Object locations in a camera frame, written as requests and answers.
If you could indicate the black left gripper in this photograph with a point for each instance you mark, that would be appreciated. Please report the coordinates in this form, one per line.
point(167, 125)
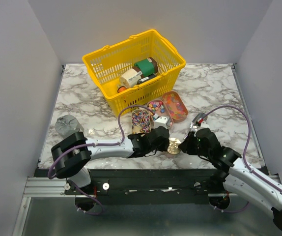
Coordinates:
point(164, 147)

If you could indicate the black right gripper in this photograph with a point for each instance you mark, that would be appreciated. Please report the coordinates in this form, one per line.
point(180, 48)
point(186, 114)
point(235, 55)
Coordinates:
point(185, 145)

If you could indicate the gold rimmed jar lid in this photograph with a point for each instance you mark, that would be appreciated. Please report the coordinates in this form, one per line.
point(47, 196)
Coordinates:
point(173, 146)

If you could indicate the pink tray pastel star candies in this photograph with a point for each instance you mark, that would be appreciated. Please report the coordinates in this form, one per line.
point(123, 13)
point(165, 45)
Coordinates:
point(159, 109)

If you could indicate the pink tray translucent star candies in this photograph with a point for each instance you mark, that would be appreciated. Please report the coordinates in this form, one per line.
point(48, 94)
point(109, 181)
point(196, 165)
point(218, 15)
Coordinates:
point(175, 106)

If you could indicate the beige tray swirl lollipops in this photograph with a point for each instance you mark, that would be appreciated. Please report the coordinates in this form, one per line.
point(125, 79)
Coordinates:
point(141, 121)

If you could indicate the black box package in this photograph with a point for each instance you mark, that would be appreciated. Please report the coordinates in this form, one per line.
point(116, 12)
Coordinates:
point(145, 79)

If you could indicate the cream wrapped paper roll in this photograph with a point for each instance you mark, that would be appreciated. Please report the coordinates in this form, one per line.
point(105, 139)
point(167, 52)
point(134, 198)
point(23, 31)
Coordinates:
point(130, 77)

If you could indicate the green wrapped brown package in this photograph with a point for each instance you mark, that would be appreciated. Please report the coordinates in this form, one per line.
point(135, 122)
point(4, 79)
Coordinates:
point(147, 66)

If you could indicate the yellow plastic shopping basket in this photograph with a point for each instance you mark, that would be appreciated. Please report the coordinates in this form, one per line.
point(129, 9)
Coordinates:
point(106, 65)

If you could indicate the grey crumpled cloth lump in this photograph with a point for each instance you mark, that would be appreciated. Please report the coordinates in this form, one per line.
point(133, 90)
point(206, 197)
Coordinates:
point(68, 125)

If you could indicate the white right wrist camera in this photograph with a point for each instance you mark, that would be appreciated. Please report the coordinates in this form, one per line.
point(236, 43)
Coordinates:
point(202, 123)

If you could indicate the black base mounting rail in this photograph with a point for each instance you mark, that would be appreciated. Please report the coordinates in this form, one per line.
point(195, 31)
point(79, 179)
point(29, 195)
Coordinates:
point(151, 187)

